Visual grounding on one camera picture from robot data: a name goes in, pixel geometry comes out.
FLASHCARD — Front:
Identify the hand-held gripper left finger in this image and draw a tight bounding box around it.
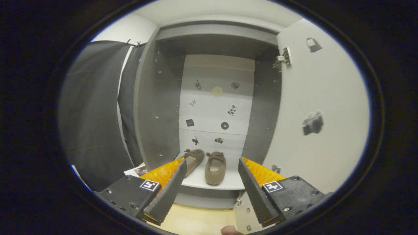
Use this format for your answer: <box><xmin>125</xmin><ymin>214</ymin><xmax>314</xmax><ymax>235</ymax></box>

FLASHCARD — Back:
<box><xmin>95</xmin><ymin>157</ymin><xmax>187</xmax><ymax>226</ymax></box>

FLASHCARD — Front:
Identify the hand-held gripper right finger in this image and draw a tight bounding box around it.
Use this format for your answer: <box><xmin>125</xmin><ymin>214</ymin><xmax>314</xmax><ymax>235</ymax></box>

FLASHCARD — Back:
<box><xmin>238</xmin><ymin>157</ymin><xmax>333</xmax><ymax>228</ymax></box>

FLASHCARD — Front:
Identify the brown fuzzy shoe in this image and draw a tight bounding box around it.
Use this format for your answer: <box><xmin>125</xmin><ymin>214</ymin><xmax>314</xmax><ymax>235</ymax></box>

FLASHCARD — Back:
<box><xmin>205</xmin><ymin>151</ymin><xmax>227</xmax><ymax>186</ymax></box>
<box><xmin>182</xmin><ymin>149</ymin><xmax>205</xmax><ymax>178</ymax></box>

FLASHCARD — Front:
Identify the light grey shoe cabinet door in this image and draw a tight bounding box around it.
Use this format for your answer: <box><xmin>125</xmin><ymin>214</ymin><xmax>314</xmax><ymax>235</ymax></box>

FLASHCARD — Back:
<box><xmin>234</xmin><ymin>18</ymin><xmax>370</xmax><ymax>234</ymax></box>

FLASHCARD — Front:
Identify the metal door hinge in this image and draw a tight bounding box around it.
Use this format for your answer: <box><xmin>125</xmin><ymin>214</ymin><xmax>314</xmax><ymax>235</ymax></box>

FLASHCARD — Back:
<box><xmin>273</xmin><ymin>47</ymin><xmax>292</xmax><ymax>71</ymax></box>
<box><xmin>234</xmin><ymin>191</ymin><xmax>246</xmax><ymax>209</ymax></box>

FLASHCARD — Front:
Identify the white book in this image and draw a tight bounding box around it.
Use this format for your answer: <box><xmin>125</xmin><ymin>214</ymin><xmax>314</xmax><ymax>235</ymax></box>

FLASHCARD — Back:
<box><xmin>124</xmin><ymin>164</ymin><xmax>149</xmax><ymax>178</ymax></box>

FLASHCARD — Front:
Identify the black backdrop cloth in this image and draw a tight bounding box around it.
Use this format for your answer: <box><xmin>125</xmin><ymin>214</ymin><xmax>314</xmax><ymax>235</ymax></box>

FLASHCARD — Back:
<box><xmin>59</xmin><ymin>40</ymin><xmax>148</xmax><ymax>192</ymax></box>

